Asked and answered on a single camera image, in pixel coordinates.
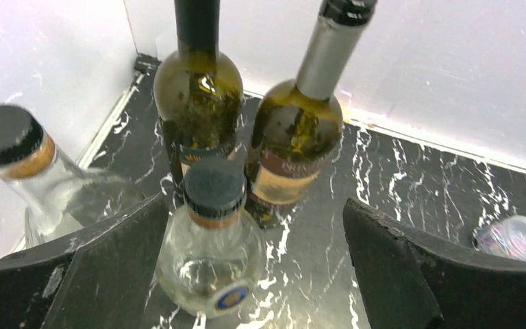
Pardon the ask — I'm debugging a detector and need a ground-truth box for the green silver-foil wine bottle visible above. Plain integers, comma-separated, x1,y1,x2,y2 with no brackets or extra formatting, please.
244,1,377,228

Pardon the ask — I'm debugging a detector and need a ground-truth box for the small clear plastic cup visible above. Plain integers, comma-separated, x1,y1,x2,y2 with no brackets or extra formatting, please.
473,215,526,262

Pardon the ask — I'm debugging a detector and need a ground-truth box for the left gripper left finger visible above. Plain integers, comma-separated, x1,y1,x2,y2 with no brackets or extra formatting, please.
0,194,168,328

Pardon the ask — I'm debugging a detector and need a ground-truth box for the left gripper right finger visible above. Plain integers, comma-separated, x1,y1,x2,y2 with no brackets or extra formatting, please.
342,198,526,328

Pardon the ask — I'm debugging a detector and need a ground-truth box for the clear bottle white gold label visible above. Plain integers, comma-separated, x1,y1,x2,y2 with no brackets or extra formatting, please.
0,103,145,247

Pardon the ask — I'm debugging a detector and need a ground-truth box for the dark green white-label wine bottle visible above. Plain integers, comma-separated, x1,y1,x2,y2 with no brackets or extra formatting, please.
153,1,244,185

